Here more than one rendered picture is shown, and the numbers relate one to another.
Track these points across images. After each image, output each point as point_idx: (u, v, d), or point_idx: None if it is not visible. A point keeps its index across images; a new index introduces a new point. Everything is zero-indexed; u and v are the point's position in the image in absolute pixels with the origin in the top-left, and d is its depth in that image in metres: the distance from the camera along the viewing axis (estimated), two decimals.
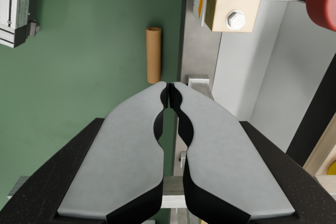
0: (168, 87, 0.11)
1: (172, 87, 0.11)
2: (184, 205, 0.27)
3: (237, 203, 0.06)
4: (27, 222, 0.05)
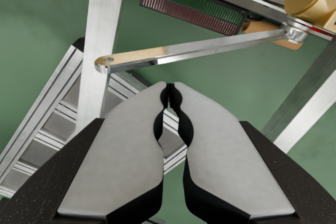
0: (168, 87, 0.11)
1: (172, 87, 0.11)
2: None
3: (237, 203, 0.06)
4: (27, 222, 0.05)
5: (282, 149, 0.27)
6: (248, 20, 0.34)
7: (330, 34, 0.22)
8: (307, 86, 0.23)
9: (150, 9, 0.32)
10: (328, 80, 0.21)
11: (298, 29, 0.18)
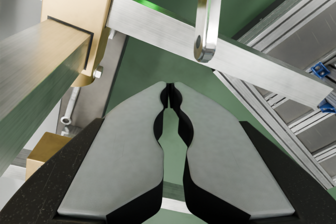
0: (168, 87, 0.11)
1: (172, 87, 0.11)
2: None
3: (237, 203, 0.06)
4: (27, 222, 0.05)
5: None
6: None
7: None
8: None
9: None
10: None
11: None
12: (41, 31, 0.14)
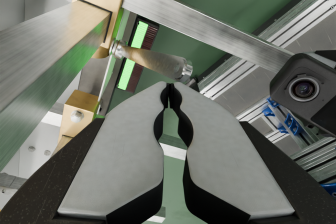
0: (168, 87, 0.11)
1: (172, 87, 0.11)
2: None
3: (237, 203, 0.06)
4: (27, 222, 0.05)
5: (212, 28, 0.25)
6: None
7: None
8: (142, 13, 0.25)
9: (135, 87, 0.47)
10: (127, 8, 0.23)
11: (118, 42, 0.26)
12: (60, 148, 0.35)
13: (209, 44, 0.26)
